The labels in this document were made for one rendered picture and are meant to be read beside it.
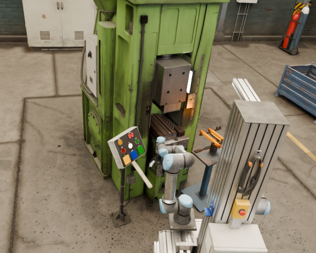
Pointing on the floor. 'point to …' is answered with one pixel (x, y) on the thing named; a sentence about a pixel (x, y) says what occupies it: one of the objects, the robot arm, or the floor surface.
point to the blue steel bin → (305, 88)
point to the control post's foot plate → (120, 219)
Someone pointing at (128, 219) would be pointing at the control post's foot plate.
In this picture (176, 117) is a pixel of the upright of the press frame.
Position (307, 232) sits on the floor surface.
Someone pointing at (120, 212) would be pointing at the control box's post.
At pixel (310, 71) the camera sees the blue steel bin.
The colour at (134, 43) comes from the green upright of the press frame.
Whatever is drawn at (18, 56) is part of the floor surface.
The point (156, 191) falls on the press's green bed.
